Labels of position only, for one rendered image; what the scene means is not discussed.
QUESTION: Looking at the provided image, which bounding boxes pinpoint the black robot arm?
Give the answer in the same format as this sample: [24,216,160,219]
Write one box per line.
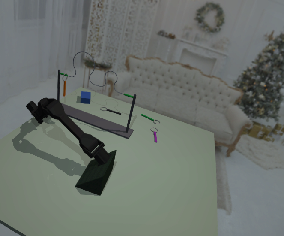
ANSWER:
[26,98,111,166]

